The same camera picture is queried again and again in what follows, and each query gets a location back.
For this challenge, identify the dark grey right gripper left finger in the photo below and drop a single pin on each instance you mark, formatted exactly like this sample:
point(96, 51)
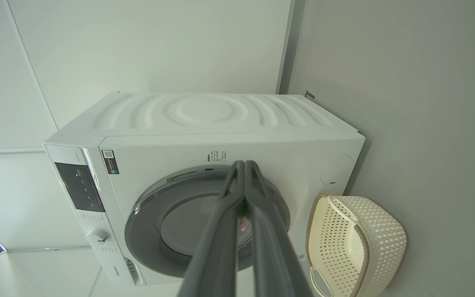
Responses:
point(215, 255)

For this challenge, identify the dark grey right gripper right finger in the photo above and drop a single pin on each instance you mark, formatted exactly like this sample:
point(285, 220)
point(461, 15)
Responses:
point(274, 264)

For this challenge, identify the red jersey with white stripes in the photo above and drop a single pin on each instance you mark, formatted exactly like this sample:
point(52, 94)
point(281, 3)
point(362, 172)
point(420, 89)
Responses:
point(243, 224)

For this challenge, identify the round washing machine door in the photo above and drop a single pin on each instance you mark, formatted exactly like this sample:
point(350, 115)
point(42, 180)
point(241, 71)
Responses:
point(146, 231)

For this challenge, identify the cream perforated laundry basket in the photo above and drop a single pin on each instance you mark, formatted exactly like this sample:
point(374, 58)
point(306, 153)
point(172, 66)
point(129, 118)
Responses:
point(382, 235)

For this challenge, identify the white appliance control knob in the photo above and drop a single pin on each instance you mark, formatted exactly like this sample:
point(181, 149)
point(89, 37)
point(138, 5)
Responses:
point(97, 237)

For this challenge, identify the white front-load washing machine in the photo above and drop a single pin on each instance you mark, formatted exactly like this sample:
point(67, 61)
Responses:
point(188, 115)

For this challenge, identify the blue white label sticker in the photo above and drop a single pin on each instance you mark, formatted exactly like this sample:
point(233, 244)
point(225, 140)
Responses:
point(301, 258)

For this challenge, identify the black QR code sticker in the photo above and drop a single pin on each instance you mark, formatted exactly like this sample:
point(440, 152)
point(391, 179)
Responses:
point(110, 162)

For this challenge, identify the small grey wall bracket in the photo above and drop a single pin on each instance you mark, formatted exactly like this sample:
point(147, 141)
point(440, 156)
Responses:
point(309, 95)

